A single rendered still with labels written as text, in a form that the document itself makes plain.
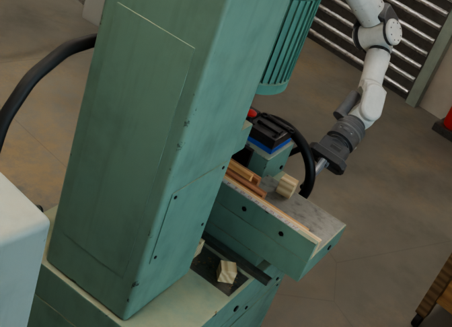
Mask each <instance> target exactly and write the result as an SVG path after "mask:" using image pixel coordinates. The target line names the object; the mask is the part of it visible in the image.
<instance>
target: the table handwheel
mask: <svg viewBox="0 0 452 327"><path fill-rule="evenodd" d="M271 116H273V117H275V118H277V119H278V120H280V121H281V122H283V123H285V124H286V125H288V126H289V127H291V128H292V129H294V131H295V133H294V134H292V135H291V138H292V140H294V142H295V143H296V145H297V147H295V148H293V149H291V152H290V154H289V157H290V156H292V155H294V154H296V153H299V152H301V155H302V156H303V161H304V164H305V180H304V183H303V186H302V188H301V190H300V192H299V193H298V194H300V195H301V196H302V197H304V198H306V199H307V198H308V197H309V195H310V194H311V191H312V190H313V186H314V183H315V160H314V157H313V153H312V151H311V148H310V146H309V144H308V142H307V141H306V139H305V137H304V136H303V135H302V134H301V133H300V132H299V131H298V130H297V129H296V128H295V127H294V126H293V125H292V124H291V123H289V122H288V121H286V120H285V119H283V118H281V117H278V116H275V115H273V114H271Z"/></svg>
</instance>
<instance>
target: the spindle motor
mask: <svg viewBox="0 0 452 327"><path fill-rule="evenodd" d="M320 2H321V0H289V5H288V7H287V10H286V13H285V16H284V18H283V20H282V24H281V25H280V29H279V31H278V34H277V36H276V40H275V41H274V45H273V47H272V50H271V52H270V56H269V57H268V61H267V63H266V66H265V68H264V72H263V74H262V77H261V80H260V82H259V85H258V88H257V90H256V94H260V95H274V94H279V93H281V92H283V91H284V90H285V89H286V87H287V85H288V82H289V79H290V78H291V74H292V72H293V69H294V67H295V64H296V62H297V59H298V57H299V54H300V52H301V49H302V47H303V44H304V42H305V39H306V37H307V34H308V32H309V29H310V27H311V24H312V22H313V19H314V17H315V14H316V12H317V9H318V7H319V4H320Z"/></svg>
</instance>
